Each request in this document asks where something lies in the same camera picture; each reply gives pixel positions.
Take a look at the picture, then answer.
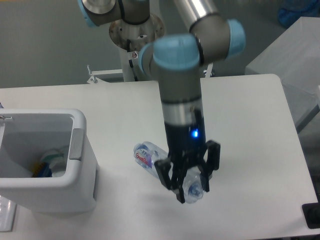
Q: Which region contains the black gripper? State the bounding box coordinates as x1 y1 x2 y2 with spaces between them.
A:
154 121 221 204

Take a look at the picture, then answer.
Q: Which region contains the clear plastic water bottle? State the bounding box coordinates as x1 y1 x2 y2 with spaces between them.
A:
133 141 205 204

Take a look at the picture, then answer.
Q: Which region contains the white plastic wrapper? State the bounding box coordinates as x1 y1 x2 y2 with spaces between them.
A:
40 146 69 178

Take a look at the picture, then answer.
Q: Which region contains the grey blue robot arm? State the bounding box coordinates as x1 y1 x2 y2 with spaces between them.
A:
78 0 246 203

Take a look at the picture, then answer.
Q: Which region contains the blue yellow trash in bin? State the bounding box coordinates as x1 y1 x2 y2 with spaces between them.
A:
31 162 52 178

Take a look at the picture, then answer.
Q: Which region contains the white trash can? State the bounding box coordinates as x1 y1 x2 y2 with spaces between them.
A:
0 108 100 213

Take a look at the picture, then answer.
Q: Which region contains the black device at table edge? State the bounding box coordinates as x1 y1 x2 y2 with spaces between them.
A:
302 202 320 229

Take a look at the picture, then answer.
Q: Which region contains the white covered side table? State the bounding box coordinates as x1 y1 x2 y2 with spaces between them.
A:
245 17 320 132

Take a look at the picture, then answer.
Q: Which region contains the blue bag in background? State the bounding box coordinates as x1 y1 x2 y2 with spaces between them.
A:
277 0 320 29

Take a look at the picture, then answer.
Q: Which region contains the white left mounting bracket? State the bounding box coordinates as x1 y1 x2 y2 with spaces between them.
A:
86 65 124 84

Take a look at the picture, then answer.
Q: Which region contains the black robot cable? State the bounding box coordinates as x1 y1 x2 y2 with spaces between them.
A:
126 38 139 82

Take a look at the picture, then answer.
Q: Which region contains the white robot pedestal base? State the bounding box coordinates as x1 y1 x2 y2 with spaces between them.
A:
109 13 165 82

